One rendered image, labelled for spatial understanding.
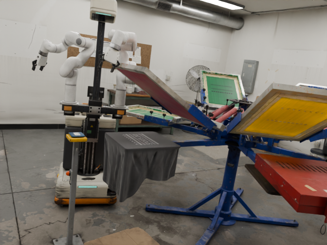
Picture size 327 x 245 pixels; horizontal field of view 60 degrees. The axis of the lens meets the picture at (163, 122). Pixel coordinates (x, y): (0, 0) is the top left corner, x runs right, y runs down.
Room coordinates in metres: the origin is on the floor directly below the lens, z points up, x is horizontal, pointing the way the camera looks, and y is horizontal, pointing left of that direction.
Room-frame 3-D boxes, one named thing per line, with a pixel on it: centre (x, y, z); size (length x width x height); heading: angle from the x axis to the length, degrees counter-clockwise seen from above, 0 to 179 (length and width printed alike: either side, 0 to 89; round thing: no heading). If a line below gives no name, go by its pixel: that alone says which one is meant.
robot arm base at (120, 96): (2.59, 0.43, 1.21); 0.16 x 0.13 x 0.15; 17
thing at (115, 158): (2.12, 0.35, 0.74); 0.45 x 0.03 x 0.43; 33
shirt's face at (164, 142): (2.25, 0.16, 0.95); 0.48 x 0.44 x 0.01; 123
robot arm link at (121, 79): (2.58, 0.42, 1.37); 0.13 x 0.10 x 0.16; 92
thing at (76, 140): (2.07, 0.65, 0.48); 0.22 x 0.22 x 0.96; 33
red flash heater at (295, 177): (1.44, -0.85, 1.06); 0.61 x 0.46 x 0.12; 3
